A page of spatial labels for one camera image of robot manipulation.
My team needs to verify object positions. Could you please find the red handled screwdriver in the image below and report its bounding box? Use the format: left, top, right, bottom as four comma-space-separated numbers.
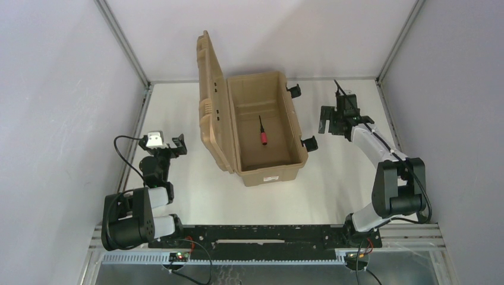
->
259, 116, 267, 145

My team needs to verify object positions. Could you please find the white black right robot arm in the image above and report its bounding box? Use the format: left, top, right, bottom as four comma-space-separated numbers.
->
319, 106, 432, 249

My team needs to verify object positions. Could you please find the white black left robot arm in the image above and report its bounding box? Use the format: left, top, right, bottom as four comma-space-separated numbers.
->
101, 131, 187, 251

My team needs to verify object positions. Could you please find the black front bin latch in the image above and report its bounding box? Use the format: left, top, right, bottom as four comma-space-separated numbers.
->
301, 136, 319, 153

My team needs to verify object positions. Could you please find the black bin latch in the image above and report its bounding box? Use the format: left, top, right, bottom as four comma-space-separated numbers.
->
301, 136, 319, 153
286, 84, 302, 99

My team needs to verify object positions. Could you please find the tan bin lid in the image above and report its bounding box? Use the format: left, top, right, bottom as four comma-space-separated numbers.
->
197, 30, 237, 173

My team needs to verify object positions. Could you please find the tan plastic storage bin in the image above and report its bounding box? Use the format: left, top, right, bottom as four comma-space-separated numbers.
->
227, 71, 308, 186

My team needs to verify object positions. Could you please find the black rear bin latch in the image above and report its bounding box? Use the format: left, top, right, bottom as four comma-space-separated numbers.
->
286, 84, 302, 99

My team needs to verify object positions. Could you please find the left controller board with leds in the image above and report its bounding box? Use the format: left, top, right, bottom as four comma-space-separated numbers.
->
168, 252, 191, 264

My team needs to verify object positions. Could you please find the controller board with leds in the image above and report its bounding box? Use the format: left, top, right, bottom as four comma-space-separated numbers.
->
168, 252, 191, 264
344, 252, 369, 271

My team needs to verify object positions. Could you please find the right controller board with leds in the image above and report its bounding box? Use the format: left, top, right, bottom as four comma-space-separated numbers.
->
344, 252, 369, 271

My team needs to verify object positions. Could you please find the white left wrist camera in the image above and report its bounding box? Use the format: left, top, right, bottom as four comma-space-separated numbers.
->
146, 131, 165, 149

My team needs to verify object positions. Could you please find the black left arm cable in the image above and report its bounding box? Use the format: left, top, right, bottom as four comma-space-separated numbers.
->
114, 135, 147, 186

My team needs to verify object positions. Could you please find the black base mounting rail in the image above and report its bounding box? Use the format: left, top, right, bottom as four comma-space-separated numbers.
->
148, 224, 383, 262

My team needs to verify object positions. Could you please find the aluminium frame post right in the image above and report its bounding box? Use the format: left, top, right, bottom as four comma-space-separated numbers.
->
376, 0, 426, 84

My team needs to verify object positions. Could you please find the aluminium frame post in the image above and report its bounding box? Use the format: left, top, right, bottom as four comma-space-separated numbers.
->
376, 0, 426, 84
94, 0, 151, 89

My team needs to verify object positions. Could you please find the aluminium frame post left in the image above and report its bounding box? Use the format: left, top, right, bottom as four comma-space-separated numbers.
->
94, 0, 151, 89

